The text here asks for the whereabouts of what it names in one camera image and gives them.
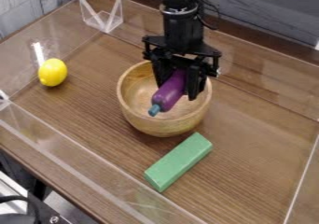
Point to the yellow toy lemon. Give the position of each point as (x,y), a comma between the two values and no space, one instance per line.
(52,72)

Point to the clear acrylic tray wall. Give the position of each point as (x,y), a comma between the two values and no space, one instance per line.
(109,194)

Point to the purple toy eggplant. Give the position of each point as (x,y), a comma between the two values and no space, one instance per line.
(168,93)

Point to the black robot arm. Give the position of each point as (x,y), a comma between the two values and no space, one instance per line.
(181,62)

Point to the brown wooden bowl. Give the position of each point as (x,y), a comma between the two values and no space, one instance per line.
(136,87)

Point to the green rectangular block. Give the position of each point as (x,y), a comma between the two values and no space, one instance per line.
(177,161)

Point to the clear acrylic corner bracket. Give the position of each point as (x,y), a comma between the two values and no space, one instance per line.
(104,21)

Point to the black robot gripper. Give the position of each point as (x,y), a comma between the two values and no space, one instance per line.
(183,27)

